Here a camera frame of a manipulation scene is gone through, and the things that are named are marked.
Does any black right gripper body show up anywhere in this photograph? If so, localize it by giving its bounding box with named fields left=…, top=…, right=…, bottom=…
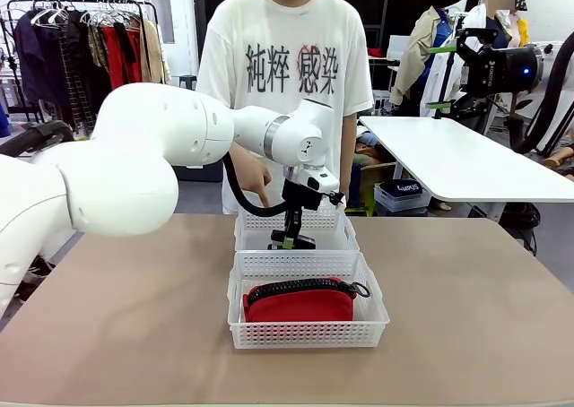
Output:
left=461, top=43, right=543, bottom=99

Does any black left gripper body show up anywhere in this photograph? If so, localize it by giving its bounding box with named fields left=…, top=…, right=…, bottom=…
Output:
left=281, top=180, right=324, bottom=213

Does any black stapler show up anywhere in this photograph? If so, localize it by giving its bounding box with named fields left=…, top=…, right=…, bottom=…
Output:
left=267, top=229, right=317, bottom=251

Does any red zippered pencil case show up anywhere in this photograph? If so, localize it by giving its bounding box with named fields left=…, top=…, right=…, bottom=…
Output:
left=242, top=279, right=372, bottom=323

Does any person's right forearm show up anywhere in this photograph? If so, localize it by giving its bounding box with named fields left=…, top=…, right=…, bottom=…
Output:
left=228, top=141, right=257, bottom=180

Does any person's left forearm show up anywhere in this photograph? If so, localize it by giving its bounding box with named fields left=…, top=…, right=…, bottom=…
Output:
left=343, top=113, right=359, bottom=207

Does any person's right hand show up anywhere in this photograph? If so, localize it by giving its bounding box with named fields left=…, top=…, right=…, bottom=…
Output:
left=237, top=164, right=273, bottom=210

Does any mannequin with beige coat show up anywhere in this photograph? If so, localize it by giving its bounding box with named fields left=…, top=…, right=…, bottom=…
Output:
left=388, top=5, right=463, bottom=117

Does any white perforated plastic basket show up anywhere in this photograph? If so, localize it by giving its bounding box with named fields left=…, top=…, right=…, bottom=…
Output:
left=233, top=204, right=361, bottom=252
left=227, top=248, right=390, bottom=350

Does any white background table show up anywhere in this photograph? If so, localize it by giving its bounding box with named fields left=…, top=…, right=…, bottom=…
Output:
left=358, top=115, right=574, bottom=203

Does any white crate with dark cloth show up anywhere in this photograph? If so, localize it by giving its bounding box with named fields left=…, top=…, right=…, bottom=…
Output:
left=374, top=180, right=432, bottom=214

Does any dark grey storage bin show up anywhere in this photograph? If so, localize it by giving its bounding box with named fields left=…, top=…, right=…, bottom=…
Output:
left=173, top=163, right=224, bottom=183

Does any black bag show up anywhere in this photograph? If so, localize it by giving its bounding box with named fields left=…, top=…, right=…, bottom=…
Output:
left=498, top=200, right=542, bottom=255

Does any person in white t-shirt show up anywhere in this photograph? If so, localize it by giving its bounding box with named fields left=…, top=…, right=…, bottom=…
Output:
left=196, top=0, right=375, bottom=215

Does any beige hanging garment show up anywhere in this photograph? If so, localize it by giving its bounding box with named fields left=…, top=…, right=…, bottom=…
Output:
left=141, top=21, right=171, bottom=85

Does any red hanging garment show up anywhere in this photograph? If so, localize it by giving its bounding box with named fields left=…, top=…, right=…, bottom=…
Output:
left=102, top=25, right=144, bottom=90

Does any seated person in dark clothes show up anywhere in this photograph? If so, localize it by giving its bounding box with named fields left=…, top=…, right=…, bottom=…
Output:
left=13, top=253, right=57, bottom=300

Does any dark navy hanging garment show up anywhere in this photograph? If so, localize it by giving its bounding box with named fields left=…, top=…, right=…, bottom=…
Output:
left=13, top=12, right=64, bottom=108

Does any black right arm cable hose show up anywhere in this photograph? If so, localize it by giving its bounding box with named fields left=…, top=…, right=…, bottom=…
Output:
left=506, top=21, right=574, bottom=156

